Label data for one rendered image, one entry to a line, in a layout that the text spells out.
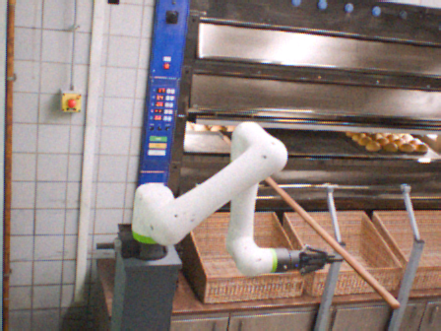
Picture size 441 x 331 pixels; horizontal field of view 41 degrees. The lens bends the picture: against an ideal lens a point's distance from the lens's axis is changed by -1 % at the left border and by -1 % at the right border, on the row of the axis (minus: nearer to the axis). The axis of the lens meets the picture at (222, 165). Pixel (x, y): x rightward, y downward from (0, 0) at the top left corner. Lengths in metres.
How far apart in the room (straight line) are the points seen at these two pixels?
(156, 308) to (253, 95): 1.43
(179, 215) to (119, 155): 1.27
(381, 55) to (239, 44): 0.85
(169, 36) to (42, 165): 0.90
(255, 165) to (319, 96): 1.50
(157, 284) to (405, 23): 2.12
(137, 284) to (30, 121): 1.19
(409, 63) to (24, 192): 2.22
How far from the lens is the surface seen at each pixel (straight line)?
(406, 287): 3.45
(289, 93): 3.31
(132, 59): 3.00
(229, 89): 3.18
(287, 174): 3.50
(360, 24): 3.42
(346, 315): 3.43
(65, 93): 2.93
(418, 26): 3.63
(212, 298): 3.07
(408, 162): 3.86
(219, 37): 3.09
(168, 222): 1.91
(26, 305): 3.51
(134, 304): 2.20
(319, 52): 3.32
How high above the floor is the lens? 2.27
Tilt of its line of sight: 20 degrees down
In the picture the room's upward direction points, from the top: 9 degrees clockwise
